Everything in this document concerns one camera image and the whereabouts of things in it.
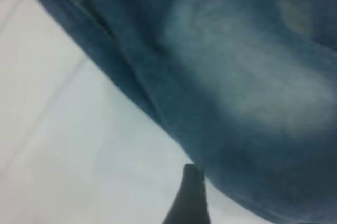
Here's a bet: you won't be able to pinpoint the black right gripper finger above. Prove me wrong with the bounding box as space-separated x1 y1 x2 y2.
162 163 212 224

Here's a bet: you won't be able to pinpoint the blue denim shorts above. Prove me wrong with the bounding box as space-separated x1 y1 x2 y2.
15 0 337 224

